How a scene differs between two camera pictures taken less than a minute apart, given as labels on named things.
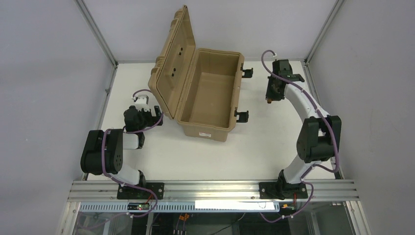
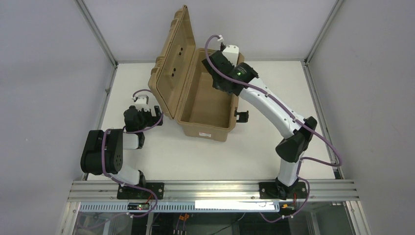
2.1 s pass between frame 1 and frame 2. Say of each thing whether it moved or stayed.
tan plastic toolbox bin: stayed
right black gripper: moved
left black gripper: stayed
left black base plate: stayed
